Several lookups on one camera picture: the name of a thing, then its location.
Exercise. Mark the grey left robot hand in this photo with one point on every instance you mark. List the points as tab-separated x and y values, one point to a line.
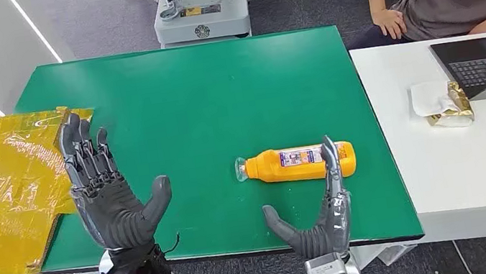
110	213

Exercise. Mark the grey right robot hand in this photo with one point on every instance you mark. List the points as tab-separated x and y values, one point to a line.
329	233

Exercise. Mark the orange detergent bottle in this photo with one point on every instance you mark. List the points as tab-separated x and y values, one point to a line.
271	167

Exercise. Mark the yellow taped cardboard box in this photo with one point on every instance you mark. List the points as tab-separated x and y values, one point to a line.
2	201

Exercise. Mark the green topped table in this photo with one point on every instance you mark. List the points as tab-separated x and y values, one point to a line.
201	113

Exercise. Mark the white table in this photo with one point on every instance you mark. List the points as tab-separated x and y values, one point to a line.
469	169

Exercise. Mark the white tissue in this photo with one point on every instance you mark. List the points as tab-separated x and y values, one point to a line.
427	98

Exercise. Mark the gold foil packet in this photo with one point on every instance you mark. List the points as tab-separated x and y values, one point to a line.
458	108

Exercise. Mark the white machine stand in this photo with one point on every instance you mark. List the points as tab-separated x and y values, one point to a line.
206	23

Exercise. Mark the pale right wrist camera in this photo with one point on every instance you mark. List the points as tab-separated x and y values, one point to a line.
323	269

